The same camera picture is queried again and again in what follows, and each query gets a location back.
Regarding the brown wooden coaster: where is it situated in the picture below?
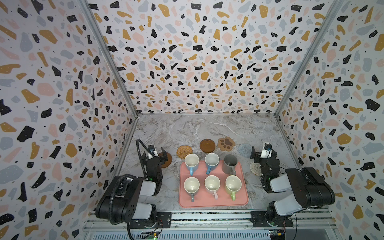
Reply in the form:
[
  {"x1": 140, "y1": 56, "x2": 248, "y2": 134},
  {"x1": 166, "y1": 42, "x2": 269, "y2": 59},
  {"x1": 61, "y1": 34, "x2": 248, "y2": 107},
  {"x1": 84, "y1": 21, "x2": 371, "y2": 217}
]
[
  {"x1": 200, "y1": 139, "x2": 216, "y2": 153},
  {"x1": 159, "y1": 152, "x2": 173, "y2": 166}
]

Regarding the light blue woven coaster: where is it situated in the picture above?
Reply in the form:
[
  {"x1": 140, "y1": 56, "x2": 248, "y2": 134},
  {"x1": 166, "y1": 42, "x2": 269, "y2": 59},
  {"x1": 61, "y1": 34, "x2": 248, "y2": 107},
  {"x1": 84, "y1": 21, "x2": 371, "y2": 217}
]
[{"x1": 238, "y1": 144, "x2": 252, "y2": 159}]

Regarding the cork paw coaster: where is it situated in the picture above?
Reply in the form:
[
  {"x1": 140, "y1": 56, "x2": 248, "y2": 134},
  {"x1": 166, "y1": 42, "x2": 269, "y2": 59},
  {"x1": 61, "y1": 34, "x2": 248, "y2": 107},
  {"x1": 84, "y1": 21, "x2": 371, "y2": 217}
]
[{"x1": 217, "y1": 137, "x2": 236, "y2": 152}]

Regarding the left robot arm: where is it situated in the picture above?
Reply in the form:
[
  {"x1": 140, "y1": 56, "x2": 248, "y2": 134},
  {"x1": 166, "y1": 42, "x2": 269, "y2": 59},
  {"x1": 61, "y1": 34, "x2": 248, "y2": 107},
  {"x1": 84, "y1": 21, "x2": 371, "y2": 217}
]
[{"x1": 95, "y1": 145, "x2": 169, "y2": 228}]

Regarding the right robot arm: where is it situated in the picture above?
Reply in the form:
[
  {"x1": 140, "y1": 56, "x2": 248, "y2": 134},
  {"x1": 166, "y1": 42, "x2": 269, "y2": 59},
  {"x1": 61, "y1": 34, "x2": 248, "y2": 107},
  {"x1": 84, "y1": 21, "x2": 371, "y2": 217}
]
[{"x1": 250, "y1": 143, "x2": 336, "y2": 227}]

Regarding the multicolour woven coaster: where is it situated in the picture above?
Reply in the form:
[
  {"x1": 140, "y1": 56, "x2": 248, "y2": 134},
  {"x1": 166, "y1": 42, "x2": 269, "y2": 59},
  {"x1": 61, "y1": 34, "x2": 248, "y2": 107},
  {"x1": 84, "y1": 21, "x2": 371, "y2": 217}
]
[{"x1": 250, "y1": 163, "x2": 262, "y2": 177}]

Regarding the woven rattan coaster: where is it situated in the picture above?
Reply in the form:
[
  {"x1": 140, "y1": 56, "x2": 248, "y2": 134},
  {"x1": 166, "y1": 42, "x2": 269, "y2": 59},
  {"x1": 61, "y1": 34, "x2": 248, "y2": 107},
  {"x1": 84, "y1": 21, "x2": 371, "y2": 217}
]
[{"x1": 177, "y1": 145, "x2": 193, "y2": 160}]

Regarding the grey mug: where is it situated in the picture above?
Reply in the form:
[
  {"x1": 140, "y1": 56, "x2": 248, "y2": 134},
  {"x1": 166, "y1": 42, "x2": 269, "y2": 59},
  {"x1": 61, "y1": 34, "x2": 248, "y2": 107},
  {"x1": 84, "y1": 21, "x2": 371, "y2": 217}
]
[{"x1": 222, "y1": 155, "x2": 238, "y2": 176}]

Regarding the blue mug back left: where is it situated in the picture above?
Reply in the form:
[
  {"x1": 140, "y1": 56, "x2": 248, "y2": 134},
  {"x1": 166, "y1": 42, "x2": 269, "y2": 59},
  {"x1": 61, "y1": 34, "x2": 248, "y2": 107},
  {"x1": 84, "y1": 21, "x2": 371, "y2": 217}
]
[{"x1": 185, "y1": 154, "x2": 200, "y2": 176}]

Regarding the light blue patterned mug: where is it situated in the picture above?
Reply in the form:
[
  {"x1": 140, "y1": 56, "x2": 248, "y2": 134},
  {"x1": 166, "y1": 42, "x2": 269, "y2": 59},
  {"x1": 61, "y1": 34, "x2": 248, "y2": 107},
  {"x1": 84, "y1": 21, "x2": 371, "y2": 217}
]
[{"x1": 205, "y1": 153, "x2": 220, "y2": 175}]

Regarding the pink silicone tray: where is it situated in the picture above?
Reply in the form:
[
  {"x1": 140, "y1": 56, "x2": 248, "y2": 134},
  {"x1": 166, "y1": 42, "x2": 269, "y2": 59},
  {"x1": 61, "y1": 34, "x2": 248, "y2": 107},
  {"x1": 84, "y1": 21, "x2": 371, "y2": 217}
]
[{"x1": 179, "y1": 161, "x2": 249, "y2": 208}]

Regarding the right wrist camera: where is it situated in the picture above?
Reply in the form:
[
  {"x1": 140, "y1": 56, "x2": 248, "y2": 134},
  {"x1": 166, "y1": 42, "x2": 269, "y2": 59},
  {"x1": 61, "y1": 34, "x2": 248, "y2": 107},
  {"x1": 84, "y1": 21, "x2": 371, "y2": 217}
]
[{"x1": 261, "y1": 143, "x2": 272, "y2": 159}]

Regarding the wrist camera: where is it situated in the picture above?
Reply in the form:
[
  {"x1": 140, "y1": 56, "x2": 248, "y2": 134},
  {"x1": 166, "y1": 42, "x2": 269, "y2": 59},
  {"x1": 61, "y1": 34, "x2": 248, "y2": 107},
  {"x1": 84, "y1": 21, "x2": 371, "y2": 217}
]
[
  {"x1": 148, "y1": 145, "x2": 158, "y2": 159},
  {"x1": 261, "y1": 143, "x2": 272, "y2": 159}
]

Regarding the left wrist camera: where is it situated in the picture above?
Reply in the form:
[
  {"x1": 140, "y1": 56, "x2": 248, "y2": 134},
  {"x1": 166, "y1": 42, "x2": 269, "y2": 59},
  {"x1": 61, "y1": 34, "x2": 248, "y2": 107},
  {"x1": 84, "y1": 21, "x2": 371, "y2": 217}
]
[{"x1": 148, "y1": 145, "x2": 158, "y2": 159}]

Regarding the green handled cream mug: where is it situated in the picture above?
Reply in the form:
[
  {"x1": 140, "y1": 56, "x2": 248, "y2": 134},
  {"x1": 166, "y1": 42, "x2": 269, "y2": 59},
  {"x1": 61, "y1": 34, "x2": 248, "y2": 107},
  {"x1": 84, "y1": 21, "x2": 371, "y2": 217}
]
[{"x1": 225, "y1": 175, "x2": 242, "y2": 201}]

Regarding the teal handled cream mug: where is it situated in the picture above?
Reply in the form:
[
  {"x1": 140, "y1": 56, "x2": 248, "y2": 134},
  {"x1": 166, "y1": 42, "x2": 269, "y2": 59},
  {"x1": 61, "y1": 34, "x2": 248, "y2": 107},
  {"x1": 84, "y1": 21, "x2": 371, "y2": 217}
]
[{"x1": 184, "y1": 177, "x2": 200, "y2": 203}]

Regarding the pink handled cream mug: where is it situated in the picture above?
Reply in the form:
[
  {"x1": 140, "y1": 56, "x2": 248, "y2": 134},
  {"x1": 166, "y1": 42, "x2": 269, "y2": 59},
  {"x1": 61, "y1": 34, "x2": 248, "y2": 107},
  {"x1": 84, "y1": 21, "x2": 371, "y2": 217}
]
[{"x1": 204, "y1": 175, "x2": 221, "y2": 200}]

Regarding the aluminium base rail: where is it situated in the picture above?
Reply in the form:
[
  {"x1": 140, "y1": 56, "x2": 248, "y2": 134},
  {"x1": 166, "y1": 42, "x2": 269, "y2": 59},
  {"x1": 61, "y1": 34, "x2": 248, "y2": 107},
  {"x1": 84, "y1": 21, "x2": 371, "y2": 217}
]
[{"x1": 81, "y1": 209, "x2": 342, "y2": 240}]

